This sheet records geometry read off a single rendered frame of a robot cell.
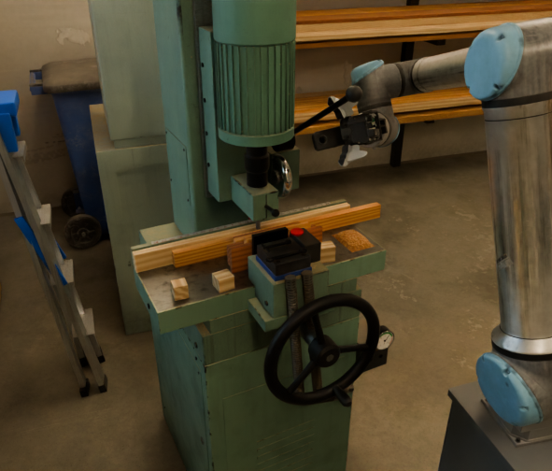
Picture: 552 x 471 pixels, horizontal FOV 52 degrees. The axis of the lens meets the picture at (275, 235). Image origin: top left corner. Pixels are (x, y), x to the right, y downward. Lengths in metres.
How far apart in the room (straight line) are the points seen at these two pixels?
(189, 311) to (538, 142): 0.77
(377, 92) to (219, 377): 0.82
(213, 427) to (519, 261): 0.86
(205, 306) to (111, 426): 1.09
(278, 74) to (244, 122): 0.13
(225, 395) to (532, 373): 0.72
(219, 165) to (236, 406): 0.61
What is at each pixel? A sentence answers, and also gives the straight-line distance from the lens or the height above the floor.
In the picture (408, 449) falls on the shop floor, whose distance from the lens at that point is 2.19.
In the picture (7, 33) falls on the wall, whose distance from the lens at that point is 3.62.
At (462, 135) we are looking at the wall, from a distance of 4.71.
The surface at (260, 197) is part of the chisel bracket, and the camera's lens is 1.34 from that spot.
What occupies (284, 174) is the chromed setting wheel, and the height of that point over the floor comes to 1.05.
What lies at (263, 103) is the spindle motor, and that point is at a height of 1.30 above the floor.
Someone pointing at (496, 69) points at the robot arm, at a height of 1.42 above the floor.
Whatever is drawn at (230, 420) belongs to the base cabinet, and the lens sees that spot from 1.54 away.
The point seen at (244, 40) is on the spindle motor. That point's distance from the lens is 1.20.
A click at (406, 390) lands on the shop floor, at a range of 2.39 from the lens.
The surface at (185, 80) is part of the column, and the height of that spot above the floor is 1.29.
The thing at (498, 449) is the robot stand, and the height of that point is 0.55.
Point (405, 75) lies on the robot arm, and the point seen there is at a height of 1.28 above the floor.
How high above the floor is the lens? 1.64
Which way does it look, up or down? 29 degrees down
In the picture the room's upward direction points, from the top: straight up
